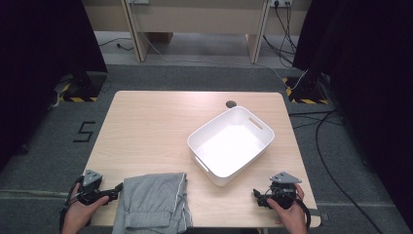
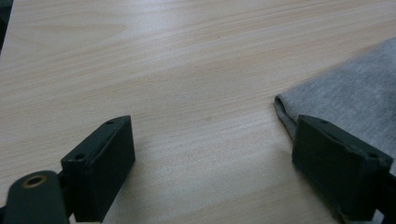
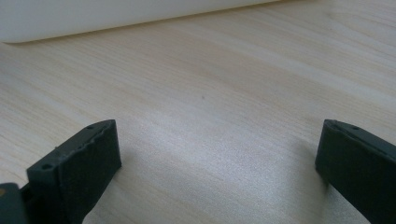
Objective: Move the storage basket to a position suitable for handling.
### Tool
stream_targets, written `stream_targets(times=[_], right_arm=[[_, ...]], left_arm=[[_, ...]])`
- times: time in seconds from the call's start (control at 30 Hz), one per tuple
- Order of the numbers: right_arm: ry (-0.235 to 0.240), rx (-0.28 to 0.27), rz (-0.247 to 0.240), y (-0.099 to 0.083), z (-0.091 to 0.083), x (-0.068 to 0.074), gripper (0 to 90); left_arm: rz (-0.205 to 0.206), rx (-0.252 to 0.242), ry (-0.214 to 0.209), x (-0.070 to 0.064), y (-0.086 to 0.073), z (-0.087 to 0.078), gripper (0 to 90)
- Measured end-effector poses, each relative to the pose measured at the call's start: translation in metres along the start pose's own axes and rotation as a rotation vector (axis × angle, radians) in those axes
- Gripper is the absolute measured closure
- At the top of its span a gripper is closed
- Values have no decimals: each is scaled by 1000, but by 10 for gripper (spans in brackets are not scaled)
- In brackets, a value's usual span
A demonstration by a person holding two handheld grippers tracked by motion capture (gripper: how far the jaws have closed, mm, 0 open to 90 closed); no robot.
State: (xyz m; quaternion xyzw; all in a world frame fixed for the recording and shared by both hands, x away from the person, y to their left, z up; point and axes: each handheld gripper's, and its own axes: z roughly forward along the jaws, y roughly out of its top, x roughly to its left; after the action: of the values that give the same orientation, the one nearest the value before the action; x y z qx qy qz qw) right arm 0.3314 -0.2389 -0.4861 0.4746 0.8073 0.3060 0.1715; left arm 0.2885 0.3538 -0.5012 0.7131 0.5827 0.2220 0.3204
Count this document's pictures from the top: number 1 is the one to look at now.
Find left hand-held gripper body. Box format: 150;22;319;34
77;169;113;207

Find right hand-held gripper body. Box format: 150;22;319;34
263;171;302;210

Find grey pants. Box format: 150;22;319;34
111;172;193;234

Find white plastic basket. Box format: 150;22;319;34
186;105;276;187

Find person's right hand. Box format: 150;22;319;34
266;183;309;234

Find person's left hand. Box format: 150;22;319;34
61;183;110;234

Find black stand base striped tape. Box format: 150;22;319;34
57;71;108;103
282;71;331;105

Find black curtain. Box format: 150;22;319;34
291;0;413;223
0;0;108;172

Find beige wooden desk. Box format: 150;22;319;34
81;0;314;64

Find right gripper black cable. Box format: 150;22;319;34
293;197;313;230

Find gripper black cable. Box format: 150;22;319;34
58;175;86;234
293;197;313;230

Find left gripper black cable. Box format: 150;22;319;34
58;175;86;234

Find long black floor cable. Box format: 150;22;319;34
287;109;385;234

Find short black floor cable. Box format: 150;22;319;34
97;37;135;52

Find bundle of black hanging cables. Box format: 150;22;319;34
262;2;298;66

